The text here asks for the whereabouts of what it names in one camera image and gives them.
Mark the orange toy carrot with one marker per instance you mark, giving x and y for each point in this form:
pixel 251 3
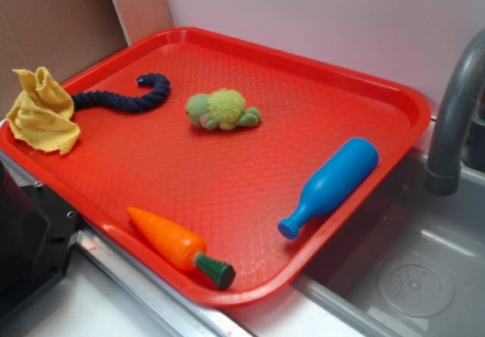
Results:
pixel 181 247

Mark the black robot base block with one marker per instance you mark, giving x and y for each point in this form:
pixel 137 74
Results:
pixel 38 231

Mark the red plastic tray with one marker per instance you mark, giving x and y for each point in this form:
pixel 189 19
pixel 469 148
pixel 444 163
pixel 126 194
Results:
pixel 231 187

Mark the green plush turtle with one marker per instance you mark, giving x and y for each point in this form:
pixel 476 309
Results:
pixel 223 109

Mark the blue toy bottle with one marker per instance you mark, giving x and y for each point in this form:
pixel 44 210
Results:
pixel 331 184

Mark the grey toy sink basin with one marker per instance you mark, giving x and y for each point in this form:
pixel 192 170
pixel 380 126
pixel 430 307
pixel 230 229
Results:
pixel 406 263

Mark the yellow crumpled cloth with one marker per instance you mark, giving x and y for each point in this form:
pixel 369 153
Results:
pixel 41 114

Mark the brown cardboard panel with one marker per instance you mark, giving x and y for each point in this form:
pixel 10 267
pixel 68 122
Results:
pixel 65 36

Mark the grey sink faucet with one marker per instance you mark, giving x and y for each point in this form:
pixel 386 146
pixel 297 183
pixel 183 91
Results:
pixel 458 135

